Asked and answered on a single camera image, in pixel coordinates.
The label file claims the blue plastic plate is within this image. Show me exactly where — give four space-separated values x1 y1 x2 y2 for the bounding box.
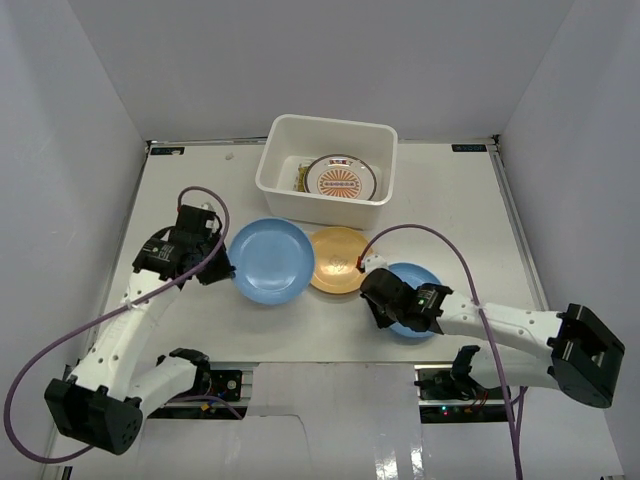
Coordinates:
228 217 315 306
388 262 441 340

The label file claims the yellow plastic plate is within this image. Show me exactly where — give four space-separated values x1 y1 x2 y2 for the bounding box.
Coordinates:
310 227 368 295

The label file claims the round woven bamboo tray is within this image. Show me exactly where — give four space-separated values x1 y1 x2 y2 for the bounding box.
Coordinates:
293 162 310 192

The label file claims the white plate orange sunburst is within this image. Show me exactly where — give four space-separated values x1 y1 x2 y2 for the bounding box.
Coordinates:
303 154 378 201

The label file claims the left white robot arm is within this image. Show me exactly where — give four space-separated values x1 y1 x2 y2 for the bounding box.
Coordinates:
44 205 234 455

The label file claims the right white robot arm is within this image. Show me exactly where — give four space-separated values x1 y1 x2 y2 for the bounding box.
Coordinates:
360 268 625 409

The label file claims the white plastic bin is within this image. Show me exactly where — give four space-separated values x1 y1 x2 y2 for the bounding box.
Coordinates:
255 114 398 230

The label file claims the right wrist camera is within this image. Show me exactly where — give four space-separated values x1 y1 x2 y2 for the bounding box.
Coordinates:
357 254 388 274

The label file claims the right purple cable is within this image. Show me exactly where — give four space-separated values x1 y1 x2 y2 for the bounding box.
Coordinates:
357 223 529 480

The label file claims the purple cable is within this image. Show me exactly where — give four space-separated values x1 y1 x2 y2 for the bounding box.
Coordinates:
3 186 246 465
357 223 529 480

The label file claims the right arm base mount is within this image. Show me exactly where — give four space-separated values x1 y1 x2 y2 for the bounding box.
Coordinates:
414 345 507 425

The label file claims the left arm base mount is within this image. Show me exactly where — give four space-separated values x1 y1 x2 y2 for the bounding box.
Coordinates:
150 369 247 420

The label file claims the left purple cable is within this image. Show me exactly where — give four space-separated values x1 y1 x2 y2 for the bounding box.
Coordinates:
3 186 246 465

